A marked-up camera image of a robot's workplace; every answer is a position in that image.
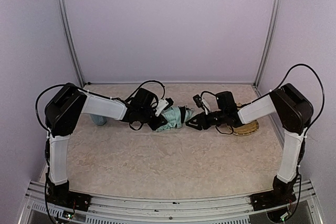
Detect mint green black umbrella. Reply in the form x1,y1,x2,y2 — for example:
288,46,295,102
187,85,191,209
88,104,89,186
155,106,194,132

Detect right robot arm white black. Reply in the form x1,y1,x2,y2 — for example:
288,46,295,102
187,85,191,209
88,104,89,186
185,83,314,196

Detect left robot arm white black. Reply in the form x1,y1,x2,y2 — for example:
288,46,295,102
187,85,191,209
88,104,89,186
45,83,169,191

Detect woven bamboo tray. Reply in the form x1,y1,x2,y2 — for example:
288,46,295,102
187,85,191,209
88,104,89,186
222,102,260,136

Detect white blue enamel pitcher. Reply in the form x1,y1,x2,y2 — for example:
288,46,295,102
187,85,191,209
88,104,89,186
90,114,107,126

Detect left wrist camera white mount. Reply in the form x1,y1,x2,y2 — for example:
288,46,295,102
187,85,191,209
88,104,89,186
155,98,174,116

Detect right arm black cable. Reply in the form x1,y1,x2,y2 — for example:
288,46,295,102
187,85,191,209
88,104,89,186
269,63,325,127

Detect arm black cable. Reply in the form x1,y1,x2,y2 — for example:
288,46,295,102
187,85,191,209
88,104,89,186
269,63,325,127
35,83,116,130

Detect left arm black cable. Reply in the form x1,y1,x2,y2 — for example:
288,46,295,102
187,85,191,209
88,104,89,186
35,83,116,130

